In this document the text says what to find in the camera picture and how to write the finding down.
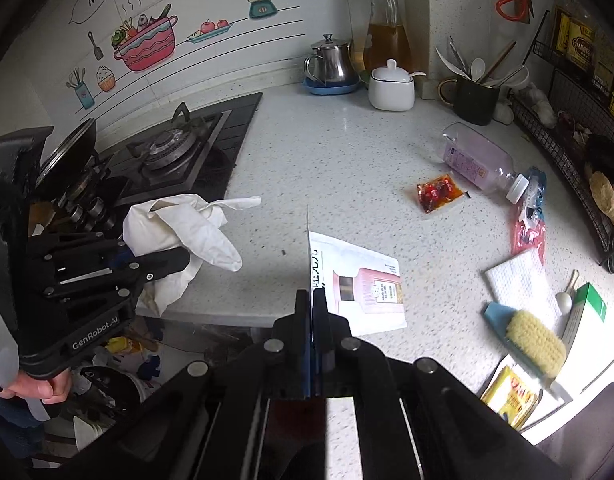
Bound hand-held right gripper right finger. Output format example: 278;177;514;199
313;293;570;480

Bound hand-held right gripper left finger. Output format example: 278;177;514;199
34;290;313;480

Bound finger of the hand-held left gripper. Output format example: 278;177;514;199
42;249;191;306
29;232;140;273

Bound white tissue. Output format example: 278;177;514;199
123;192;262;317

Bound white pink printed packet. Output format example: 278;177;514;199
305;205;408;337

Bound green white box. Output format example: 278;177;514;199
550;282;614;403

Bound person's left hand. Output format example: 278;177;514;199
0;367;72;406

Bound black wok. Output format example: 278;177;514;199
34;118;100;201

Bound black gas stove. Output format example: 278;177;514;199
37;91;264;233

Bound red sauce packet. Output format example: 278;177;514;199
416;172;463;215

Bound yellow packet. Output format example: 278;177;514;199
480;364;543;431

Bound white paper towel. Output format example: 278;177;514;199
484;249;563;331

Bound pink blue plastic wrapper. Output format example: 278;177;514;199
510;166;548;263

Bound clear plastic bottle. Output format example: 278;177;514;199
442;122;530;204

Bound blue saucer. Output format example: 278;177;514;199
303;72;364;96

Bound small white spoon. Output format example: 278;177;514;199
554;269;580;316

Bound white lidded sugar jar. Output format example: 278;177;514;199
368;59;427;112

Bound steel teapot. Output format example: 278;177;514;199
303;33;360;86

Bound dark green mug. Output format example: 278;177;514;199
439;76;503;126

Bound white rice paddle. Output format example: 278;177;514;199
435;47;468;81

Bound glass oil jug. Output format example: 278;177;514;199
362;0;413;75

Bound metal tongs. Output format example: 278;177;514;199
447;35;471;79

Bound garlic bulbs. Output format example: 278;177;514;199
520;82;558;128

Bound brown root vegetable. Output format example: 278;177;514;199
590;171;614;231

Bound white ladle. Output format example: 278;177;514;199
487;65;530;92

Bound wooden chopsticks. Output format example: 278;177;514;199
480;41;517;84

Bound black plastic bag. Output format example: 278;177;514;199
584;132;614;176

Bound slim yellow label bottle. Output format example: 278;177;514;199
552;7;573;53

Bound wide yellow label bottle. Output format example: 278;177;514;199
567;17;598;72

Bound brown label bottle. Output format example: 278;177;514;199
593;35;614;93

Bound kitchen wall sticker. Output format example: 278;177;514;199
64;0;305;113

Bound blue handled scrub brush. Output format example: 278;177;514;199
482;301;568;378

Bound black wire rack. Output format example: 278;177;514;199
507;7;614;273

